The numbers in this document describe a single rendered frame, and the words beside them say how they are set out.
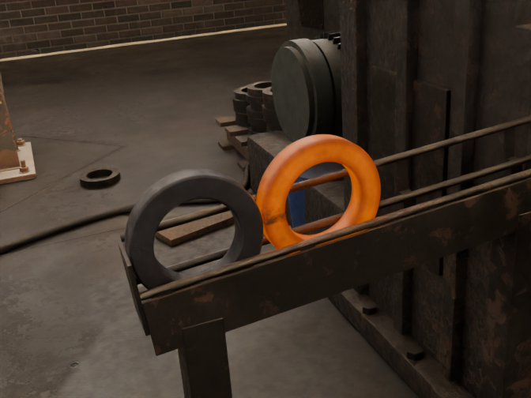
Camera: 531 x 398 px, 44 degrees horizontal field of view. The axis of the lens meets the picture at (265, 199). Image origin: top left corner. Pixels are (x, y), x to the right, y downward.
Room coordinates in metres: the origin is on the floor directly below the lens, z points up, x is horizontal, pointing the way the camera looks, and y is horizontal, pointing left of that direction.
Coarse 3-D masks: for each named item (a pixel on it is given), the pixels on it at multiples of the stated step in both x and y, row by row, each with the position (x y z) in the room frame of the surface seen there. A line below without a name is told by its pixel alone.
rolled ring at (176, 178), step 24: (168, 192) 0.77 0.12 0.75; (192, 192) 0.78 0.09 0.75; (216, 192) 0.79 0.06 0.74; (240, 192) 0.80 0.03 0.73; (144, 216) 0.76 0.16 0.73; (240, 216) 0.80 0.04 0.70; (144, 240) 0.76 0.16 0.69; (240, 240) 0.80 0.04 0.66; (144, 264) 0.75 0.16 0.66; (216, 264) 0.81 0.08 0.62
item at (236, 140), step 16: (240, 96) 3.09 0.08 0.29; (256, 96) 2.87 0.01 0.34; (272, 96) 2.63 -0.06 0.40; (240, 112) 3.10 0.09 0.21; (256, 112) 2.86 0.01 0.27; (272, 112) 2.63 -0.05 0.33; (240, 128) 3.07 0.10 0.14; (256, 128) 2.88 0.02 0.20; (272, 128) 2.66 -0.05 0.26; (224, 144) 3.22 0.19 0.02; (240, 144) 2.85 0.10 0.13
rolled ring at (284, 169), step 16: (304, 144) 0.84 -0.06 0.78; (320, 144) 0.84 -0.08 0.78; (336, 144) 0.85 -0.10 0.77; (352, 144) 0.86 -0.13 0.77; (272, 160) 0.85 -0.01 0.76; (288, 160) 0.83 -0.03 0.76; (304, 160) 0.83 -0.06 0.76; (320, 160) 0.84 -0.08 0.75; (336, 160) 0.85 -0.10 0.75; (352, 160) 0.86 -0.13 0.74; (368, 160) 0.87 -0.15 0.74; (272, 176) 0.82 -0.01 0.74; (288, 176) 0.82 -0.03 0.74; (352, 176) 0.88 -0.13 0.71; (368, 176) 0.87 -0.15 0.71; (272, 192) 0.82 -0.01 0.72; (352, 192) 0.89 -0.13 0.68; (368, 192) 0.87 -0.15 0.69; (272, 208) 0.81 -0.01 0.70; (352, 208) 0.88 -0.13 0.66; (368, 208) 0.87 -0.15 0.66; (272, 224) 0.81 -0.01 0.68; (336, 224) 0.88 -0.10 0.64; (352, 224) 0.86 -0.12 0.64; (272, 240) 0.81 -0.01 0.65; (288, 240) 0.82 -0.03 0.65
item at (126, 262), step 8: (120, 248) 0.78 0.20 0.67; (128, 264) 0.73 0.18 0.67; (128, 272) 0.74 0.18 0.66; (128, 280) 0.79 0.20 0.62; (136, 288) 0.73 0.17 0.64; (136, 296) 0.73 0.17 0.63; (136, 304) 0.75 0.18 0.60; (144, 312) 0.73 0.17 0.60; (144, 320) 0.73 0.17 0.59; (144, 328) 0.73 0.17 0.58
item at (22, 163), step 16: (0, 80) 3.33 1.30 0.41; (0, 96) 3.04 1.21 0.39; (0, 112) 3.05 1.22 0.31; (0, 128) 3.04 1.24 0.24; (0, 144) 3.04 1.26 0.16; (16, 144) 3.34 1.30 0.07; (0, 160) 3.03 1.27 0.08; (16, 160) 3.05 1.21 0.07; (32, 160) 3.16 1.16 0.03; (0, 176) 2.95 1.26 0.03; (16, 176) 2.94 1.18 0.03; (32, 176) 2.96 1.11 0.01
